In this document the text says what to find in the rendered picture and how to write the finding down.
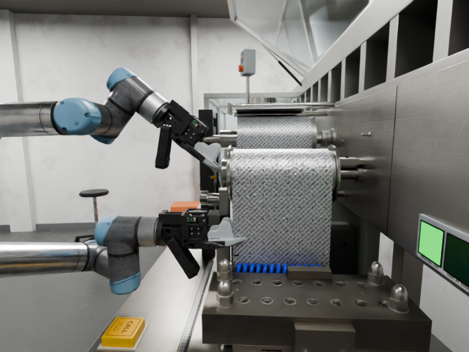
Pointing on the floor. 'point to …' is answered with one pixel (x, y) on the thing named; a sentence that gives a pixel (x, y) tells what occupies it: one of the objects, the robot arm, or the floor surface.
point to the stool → (93, 207)
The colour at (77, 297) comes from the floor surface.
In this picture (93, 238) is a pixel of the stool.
